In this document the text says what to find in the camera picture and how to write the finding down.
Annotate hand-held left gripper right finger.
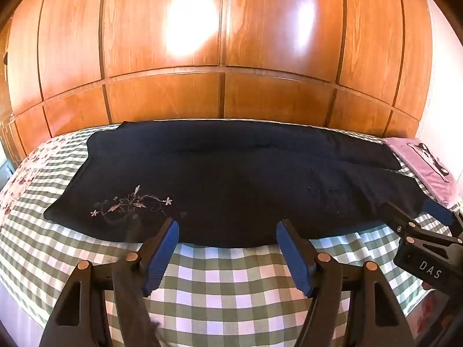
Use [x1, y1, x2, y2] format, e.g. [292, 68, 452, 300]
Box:
[276, 219, 416, 347]

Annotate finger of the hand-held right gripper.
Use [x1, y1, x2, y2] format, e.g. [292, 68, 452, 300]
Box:
[421, 200, 463, 240]
[378, 201, 425, 241]

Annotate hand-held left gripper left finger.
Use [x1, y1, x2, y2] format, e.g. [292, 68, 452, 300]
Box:
[39, 218, 180, 347]

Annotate black embroidered pants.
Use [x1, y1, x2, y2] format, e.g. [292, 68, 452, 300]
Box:
[43, 120, 435, 248]

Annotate pink pillow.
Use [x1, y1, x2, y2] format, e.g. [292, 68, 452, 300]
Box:
[383, 137, 461, 207]

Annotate green checked bed sheet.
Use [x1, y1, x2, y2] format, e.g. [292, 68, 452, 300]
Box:
[0, 119, 463, 347]

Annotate wooden wardrobe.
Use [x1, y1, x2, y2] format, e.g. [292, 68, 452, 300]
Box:
[0, 0, 435, 161]

